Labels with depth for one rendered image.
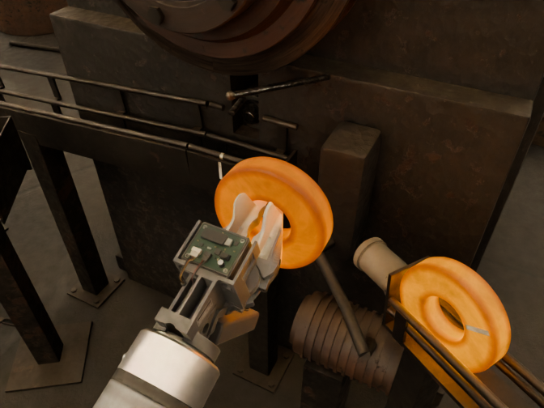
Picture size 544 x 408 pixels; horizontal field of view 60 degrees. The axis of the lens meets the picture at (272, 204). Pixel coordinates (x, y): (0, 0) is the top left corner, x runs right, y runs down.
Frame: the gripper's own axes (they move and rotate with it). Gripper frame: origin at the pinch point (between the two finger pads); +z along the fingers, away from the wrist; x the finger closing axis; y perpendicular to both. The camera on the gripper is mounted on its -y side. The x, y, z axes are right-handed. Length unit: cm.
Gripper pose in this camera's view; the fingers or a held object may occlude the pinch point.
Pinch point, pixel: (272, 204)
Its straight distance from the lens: 58.4
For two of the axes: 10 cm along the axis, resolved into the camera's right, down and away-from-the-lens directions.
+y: -1.2, -5.6, -8.2
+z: 4.3, -7.7, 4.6
